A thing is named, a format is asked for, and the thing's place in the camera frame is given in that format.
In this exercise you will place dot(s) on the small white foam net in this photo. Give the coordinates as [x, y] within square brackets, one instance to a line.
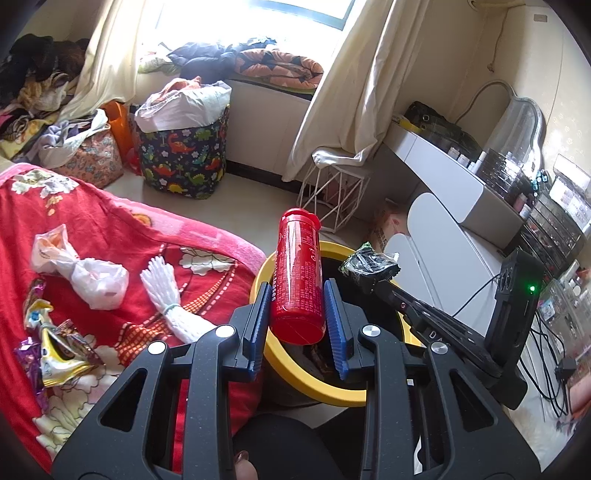
[178, 309]

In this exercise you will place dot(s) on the green white cloth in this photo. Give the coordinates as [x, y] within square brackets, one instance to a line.
[157, 63]

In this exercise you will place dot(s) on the wavy framed mirror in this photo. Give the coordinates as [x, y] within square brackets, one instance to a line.
[517, 129]

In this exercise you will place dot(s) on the dinosaur print laundry basket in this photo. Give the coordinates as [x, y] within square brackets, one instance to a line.
[184, 157]

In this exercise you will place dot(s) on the red plastic canister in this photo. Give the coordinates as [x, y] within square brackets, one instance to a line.
[298, 277]

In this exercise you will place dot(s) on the yellow white snack wrapper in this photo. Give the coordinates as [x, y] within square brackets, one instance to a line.
[55, 360]

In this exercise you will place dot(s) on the dark blue jacket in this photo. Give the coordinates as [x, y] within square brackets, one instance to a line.
[203, 57]

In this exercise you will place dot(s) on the dark drawer organizer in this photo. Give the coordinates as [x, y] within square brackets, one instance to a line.
[549, 230]

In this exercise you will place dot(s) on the orange navy patterned quilt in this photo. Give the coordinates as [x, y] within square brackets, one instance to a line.
[281, 69]

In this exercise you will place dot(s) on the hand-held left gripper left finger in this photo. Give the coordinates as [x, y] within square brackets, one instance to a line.
[258, 332]

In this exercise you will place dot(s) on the white air conditioner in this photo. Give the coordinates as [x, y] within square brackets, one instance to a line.
[494, 3]

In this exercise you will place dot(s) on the floral fabric bag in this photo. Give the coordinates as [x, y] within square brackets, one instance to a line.
[92, 159]

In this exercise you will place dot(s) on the black green snack wrapper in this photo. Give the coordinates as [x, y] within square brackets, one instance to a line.
[369, 267]

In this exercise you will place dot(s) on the white drawer cabinet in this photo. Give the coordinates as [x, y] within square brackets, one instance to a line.
[443, 249]

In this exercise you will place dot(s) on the cream curtain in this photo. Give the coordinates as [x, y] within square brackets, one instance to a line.
[364, 83]
[115, 55]

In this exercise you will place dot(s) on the person's left hand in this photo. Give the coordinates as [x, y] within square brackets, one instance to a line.
[246, 468]

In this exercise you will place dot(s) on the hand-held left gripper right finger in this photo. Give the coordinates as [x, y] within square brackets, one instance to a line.
[336, 332]

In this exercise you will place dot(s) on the cardboard box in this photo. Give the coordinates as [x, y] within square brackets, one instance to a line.
[385, 226]

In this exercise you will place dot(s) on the orange bag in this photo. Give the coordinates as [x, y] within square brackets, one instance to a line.
[121, 134]

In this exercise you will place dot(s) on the small yellow item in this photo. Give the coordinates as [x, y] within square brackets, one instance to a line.
[400, 122]

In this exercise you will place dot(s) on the yellow rimmed black trash bin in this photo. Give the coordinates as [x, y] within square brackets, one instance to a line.
[295, 381]

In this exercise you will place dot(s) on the knotted white plastic bag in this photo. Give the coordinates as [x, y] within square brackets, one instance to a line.
[99, 281]

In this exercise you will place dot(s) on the purple snack wrapper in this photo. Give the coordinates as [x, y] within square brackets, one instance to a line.
[30, 364]

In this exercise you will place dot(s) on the pile of dark clothes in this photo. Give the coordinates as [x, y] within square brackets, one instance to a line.
[37, 69]

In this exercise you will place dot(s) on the person's black trouser leg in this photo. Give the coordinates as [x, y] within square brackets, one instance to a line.
[286, 443]

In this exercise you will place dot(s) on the white cloth bundle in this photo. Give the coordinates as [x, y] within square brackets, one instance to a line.
[184, 108]

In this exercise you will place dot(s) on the red floral blanket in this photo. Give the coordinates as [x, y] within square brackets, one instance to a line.
[115, 221]

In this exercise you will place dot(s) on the black bag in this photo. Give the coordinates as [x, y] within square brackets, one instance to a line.
[438, 124]

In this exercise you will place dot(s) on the clear cosmetics organizer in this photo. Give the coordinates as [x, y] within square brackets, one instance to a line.
[505, 180]

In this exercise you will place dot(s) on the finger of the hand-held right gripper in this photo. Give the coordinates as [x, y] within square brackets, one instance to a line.
[401, 302]

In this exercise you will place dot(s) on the white cloth on stool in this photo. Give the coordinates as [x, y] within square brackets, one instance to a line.
[337, 157]

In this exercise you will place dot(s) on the black framed window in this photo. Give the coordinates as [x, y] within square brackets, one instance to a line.
[254, 18]

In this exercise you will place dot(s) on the white boxes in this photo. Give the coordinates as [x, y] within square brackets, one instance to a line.
[572, 184]

